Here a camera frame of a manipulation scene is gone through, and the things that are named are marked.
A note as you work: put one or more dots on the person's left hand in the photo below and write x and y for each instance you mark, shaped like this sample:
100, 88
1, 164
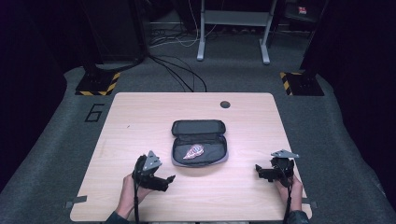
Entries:
132, 193

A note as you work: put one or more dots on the dark box with red label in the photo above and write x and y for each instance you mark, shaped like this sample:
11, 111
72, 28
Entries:
297, 11

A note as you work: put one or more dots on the grey zip pouch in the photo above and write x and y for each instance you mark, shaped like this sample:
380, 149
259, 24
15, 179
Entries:
199, 146

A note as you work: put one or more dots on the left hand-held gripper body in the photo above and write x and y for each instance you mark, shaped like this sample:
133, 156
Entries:
146, 169

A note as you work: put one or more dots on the pink patterned packet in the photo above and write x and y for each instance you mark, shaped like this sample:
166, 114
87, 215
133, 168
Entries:
193, 151

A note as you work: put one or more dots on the black cabinet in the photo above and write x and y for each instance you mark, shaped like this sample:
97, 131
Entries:
120, 28

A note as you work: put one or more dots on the white metal desk frame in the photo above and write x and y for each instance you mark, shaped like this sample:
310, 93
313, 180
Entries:
233, 18

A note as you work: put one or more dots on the black stand base striped tape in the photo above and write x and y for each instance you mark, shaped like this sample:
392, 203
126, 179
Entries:
98, 84
303, 84

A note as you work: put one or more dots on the grey tape strip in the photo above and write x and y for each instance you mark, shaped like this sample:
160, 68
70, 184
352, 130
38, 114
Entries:
75, 201
312, 204

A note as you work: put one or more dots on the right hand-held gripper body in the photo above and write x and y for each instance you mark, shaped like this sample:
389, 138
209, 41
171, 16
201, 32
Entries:
282, 169

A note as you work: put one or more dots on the person's right hand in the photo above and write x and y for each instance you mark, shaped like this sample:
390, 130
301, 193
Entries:
294, 194

